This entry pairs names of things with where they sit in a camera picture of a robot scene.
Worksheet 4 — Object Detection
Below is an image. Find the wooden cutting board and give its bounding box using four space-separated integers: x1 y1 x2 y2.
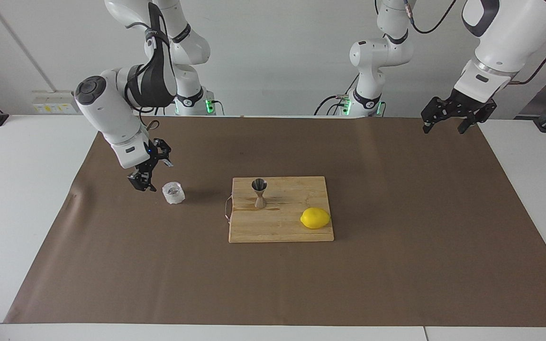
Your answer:
225 176 335 243

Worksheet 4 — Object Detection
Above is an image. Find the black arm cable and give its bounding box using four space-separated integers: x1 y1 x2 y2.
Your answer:
124 2 179 132
403 0 546 86

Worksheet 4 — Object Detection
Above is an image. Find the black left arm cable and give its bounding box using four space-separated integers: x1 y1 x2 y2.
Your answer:
403 0 546 86

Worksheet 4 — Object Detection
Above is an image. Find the thin black base cable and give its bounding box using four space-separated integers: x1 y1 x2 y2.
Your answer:
315 76 360 117

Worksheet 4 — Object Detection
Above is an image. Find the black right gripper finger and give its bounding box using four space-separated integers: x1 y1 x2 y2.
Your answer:
127 171 157 192
157 139 174 168

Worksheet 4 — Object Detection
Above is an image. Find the brown paper table mat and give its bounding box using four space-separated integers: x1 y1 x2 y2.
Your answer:
4 115 546 327

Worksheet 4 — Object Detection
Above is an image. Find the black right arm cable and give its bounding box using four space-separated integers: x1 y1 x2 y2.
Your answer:
124 2 179 132

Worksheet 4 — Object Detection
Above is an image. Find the small clear plastic cup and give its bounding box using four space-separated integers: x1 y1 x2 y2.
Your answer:
162 181 186 205

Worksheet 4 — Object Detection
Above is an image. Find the steel double jigger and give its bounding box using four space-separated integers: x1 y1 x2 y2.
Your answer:
251 178 268 209

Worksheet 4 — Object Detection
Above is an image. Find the white wall socket box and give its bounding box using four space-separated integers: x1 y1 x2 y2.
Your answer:
33 91 80 114

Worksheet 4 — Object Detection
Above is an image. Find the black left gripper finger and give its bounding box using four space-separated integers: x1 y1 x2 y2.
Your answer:
459 102 497 135
421 97 451 133

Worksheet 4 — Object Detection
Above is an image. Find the yellow lemon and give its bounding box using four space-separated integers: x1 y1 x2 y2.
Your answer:
300 207 331 230

